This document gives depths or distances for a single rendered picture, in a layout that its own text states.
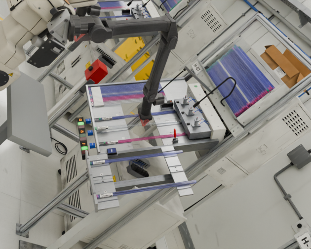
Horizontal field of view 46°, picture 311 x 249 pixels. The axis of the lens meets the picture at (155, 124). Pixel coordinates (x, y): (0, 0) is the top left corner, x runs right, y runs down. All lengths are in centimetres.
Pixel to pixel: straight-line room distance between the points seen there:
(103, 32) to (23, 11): 35
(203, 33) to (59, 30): 208
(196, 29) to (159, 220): 175
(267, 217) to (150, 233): 127
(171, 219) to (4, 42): 161
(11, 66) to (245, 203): 261
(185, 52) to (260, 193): 152
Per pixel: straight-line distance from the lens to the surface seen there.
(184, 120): 221
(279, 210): 354
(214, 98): 237
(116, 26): 166
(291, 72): 263
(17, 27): 178
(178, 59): 353
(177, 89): 258
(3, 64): 183
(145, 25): 172
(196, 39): 349
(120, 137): 215
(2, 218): 241
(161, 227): 270
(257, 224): 359
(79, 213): 233
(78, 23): 159
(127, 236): 270
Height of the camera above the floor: 164
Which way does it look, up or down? 17 degrees down
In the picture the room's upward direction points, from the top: 50 degrees clockwise
